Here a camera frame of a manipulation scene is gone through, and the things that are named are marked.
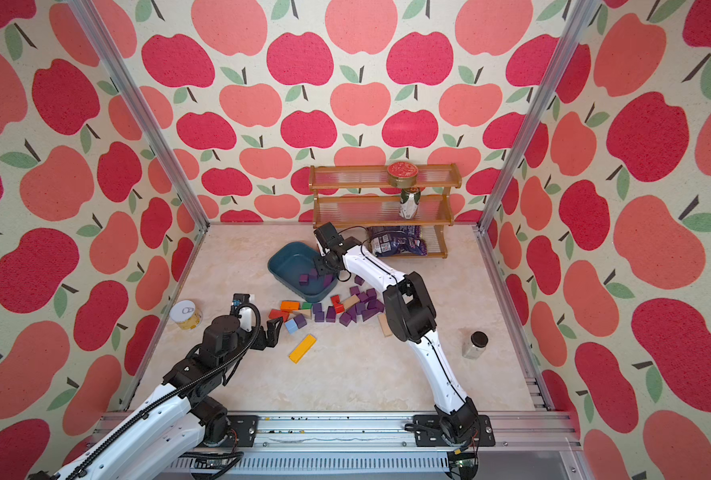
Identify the yellow long block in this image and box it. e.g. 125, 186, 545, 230
289, 334, 317, 364

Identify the purple triangle block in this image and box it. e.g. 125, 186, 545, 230
361, 309, 379, 321

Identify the left aluminium frame post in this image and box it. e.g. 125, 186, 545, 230
69, 0, 210, 232

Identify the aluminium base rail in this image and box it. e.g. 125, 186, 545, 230
72, 410, 591, 480

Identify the red round tin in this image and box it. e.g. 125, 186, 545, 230
387, 161, 419, 189

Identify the purple snack bag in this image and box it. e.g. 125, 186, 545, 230
367, 225, 429, 257

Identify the right aluminium frame post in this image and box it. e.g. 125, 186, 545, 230
477, 0, 601, 235

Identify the orange block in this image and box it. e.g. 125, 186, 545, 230
281, 301, 301, 312

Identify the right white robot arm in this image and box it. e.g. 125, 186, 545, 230
314, 223, 481, 447

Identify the light blue block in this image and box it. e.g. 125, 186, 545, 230
285, 319, 299, 334

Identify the aluminium frame post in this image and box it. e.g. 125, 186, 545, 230
69, 0, 210, 232
477, 0, 601, 235

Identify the yellow tin can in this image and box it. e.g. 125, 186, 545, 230
169, 300, 203, 330

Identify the natural wood short block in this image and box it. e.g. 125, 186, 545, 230
343, 295, 361, 310

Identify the natural wood long block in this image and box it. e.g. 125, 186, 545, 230
377, 313, 393, 337

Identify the purple prism block right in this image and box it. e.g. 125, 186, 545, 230
369, 299, 385, 312

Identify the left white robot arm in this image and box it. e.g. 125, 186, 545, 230
29, 295, 284, 479

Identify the wooden three-tier shelf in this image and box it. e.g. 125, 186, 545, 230
309, 164, 461, 258

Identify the teal plastic storage bin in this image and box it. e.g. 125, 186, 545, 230
268, 241, 339, 303

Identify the red arch block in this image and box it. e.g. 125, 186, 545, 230
331, 295, 346, 314

